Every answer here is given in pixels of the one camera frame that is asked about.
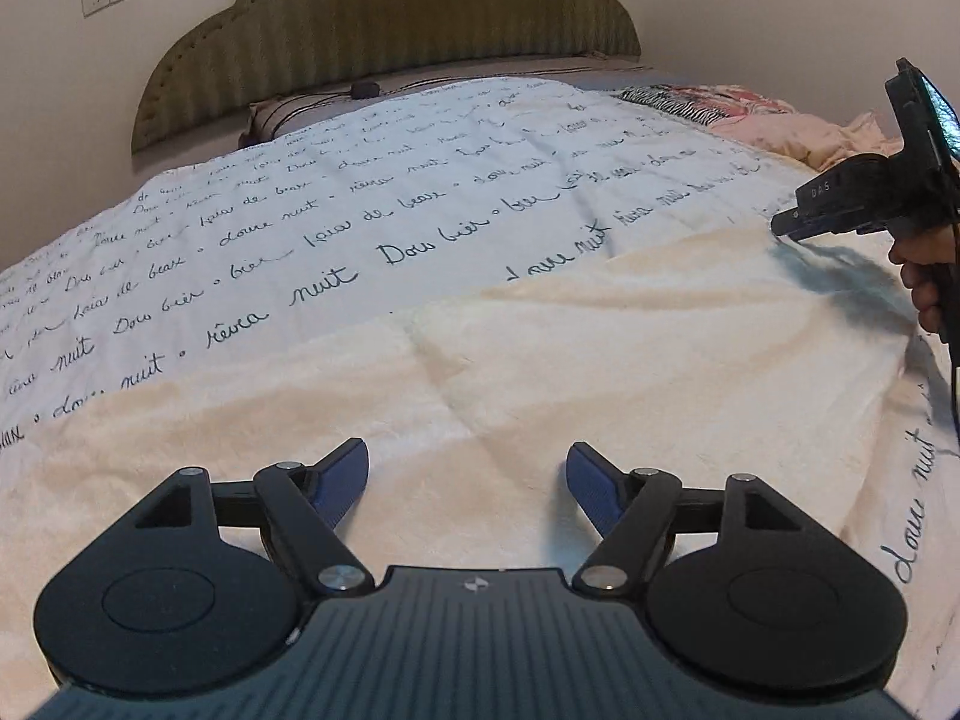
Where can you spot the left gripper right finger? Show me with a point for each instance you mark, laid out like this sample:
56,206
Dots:
607,496

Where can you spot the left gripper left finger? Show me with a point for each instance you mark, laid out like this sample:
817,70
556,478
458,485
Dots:
298,499

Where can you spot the cream fleece pants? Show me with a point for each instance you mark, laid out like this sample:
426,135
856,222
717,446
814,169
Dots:
728,352

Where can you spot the person's right hand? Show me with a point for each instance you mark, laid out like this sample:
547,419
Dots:
915,257

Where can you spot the pink patterned blanket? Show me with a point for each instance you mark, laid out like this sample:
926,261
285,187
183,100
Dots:
733,111

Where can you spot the white script-print duvet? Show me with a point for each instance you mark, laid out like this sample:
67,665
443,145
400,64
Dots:
440,196

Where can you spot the striped pillow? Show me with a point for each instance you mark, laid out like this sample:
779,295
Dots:
270,119

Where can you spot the small black device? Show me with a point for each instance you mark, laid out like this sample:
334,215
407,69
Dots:
365,90

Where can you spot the olive green headboard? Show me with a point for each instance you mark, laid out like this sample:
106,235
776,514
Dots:
257,49

